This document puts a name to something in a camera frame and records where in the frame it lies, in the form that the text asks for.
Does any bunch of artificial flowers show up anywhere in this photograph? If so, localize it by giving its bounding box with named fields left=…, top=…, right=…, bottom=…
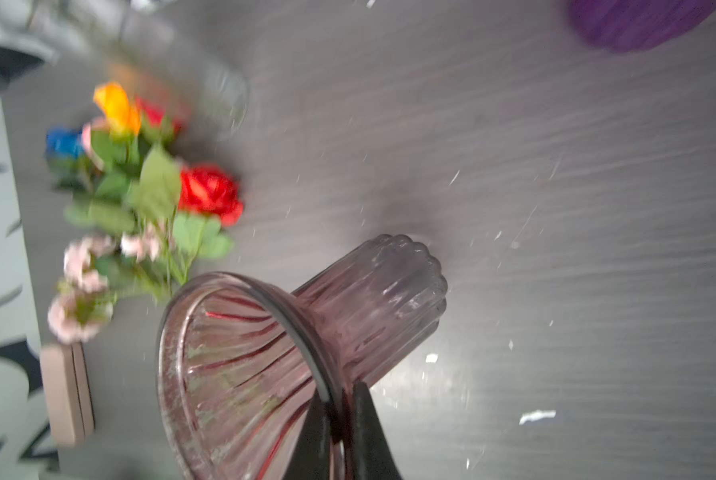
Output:
left=44, top=82, right=245, bottom=301

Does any pink peony flower stem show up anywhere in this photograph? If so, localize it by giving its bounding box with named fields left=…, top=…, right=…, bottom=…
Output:
left=47, top=236, right=116, bottom=344

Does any dark purple glass vase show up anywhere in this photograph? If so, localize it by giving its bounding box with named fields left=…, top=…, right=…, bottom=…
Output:
left=157, top=234, right=448, bottom=479

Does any blue purple glass vase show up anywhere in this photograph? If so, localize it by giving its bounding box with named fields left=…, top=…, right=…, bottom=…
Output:
left=567, top=0, right=716, bottom=53

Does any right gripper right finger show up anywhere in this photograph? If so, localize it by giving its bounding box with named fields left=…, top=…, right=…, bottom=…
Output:
left=350, top=382, right=402, bottom=480

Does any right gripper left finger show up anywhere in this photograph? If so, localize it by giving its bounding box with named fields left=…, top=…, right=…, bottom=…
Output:
left=283, top=393, right=332, bottom=480

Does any pink rectangular block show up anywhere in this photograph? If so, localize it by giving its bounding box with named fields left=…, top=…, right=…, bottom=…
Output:
left=40, top=343, right=95, bottom=448

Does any clear glass vase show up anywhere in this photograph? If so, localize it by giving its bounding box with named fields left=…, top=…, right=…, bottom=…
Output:
left=0, top=1, right=249, bottom=135

